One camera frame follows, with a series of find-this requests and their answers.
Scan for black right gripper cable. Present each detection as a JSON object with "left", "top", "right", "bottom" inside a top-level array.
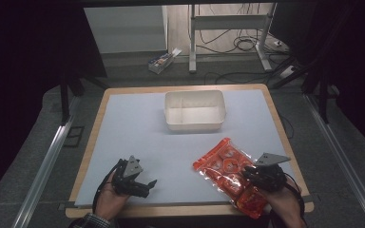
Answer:
[{"left": 280, "top": 172, "right": 306, "bottom": 224}]

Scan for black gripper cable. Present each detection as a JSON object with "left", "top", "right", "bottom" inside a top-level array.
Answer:
[
  {"left": 91, "top": 160, "right": 124, "bottom": 215},
  {"left": 280, "top": 172, "right": 306, "bottom": 224}
]

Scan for black metal stand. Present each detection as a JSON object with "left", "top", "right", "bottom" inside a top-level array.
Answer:
[
  {"left": 269, "top": 53, "right": 340, "bottom": 125},
  {"left": 58, "top": 74, "right": 110, "bottom": 126}
]

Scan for white board panel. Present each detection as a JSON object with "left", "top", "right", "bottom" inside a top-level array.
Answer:
[{"left": 83, "top": 5, "right": 169, "bottom": 54}]

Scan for orange plastic snack packet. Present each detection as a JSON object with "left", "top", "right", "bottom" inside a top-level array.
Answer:
[{"left": 192, "top": 137, "right": 270, "bottom": 220}]

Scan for white rectangular plastic container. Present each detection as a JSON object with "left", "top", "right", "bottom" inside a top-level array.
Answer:
[{"left": 163, "top": 89, "right": 228, "bottom": 133}]

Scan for person's left hand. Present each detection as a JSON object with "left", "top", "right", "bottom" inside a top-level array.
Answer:
[{"left": 94, "top": 172, "right": 131, "bottom": 221}]

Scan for aluminium rail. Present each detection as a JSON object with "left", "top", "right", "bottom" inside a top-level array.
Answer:
[
  {"left": 10, "top": 94, "right": 81, "bottom": 228},
  {"left": 302, "top": 93, "right": 365, "bottom": 228}
]

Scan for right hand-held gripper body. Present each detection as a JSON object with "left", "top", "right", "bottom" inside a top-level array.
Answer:
[{"left": 246, "top": 152, "right": 292, "bottom": 193}]

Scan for white metal stand frame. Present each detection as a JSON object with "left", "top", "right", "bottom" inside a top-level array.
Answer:
[{"left": 187, "top": 3, "right": 279, "bottom": 74}]

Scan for pale blue table mat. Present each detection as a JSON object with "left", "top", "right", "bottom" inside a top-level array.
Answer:
[{"left": 74, "top": 88, "right": 302, "bottom": 207}]

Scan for black floor cables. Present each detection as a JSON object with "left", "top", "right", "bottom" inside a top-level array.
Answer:
[{"left": 195, "top": 3, "right": 296, "bottom": 86}]

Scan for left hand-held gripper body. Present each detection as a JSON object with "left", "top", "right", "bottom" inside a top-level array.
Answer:
[{"left": 111, "top": 155, "right": 150, "bottom": 200}]

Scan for white power strip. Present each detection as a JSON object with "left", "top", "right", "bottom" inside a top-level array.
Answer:
[{"left": 279, "top": 65, "right": 297, "bottom": 79}]

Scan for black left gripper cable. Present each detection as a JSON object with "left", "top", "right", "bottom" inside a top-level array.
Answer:
[{"left": 91, "top": 160, "right": 124, "bottom": 215}]

